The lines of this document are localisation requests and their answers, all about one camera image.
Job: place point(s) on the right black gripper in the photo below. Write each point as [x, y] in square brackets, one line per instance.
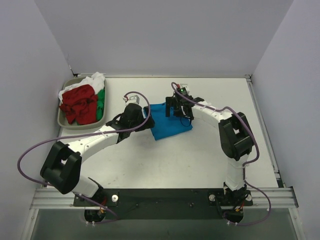
[175, 103]

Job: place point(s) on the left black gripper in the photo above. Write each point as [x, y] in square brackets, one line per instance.
[148, 119]

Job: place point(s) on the blue t shirt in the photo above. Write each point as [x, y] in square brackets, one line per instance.
[166, 127]

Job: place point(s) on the grey plastic bin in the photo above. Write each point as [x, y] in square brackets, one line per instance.
[62, 121]

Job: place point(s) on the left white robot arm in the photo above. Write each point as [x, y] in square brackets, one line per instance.
[62, 167]

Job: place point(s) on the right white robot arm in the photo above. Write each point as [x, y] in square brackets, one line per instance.
[234, 131]

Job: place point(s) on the green t shirt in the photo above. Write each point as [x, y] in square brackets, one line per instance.
[100, 104]

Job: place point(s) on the white t shirt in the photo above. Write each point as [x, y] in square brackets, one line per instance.
[96, 81]

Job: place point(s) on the red t shirt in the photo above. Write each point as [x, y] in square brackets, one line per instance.
[80, 105]

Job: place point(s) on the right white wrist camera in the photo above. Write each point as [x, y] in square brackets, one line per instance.
[181, 86]

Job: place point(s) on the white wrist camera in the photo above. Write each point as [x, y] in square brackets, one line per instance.
[131, 99]
[181, 86]

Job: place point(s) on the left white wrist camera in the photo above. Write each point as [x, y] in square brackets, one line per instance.
[131, 99]

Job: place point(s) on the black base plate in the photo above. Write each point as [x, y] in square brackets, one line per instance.
[174, 203]

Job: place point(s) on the aluminium front rail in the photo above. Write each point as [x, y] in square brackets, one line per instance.
[280, 198]

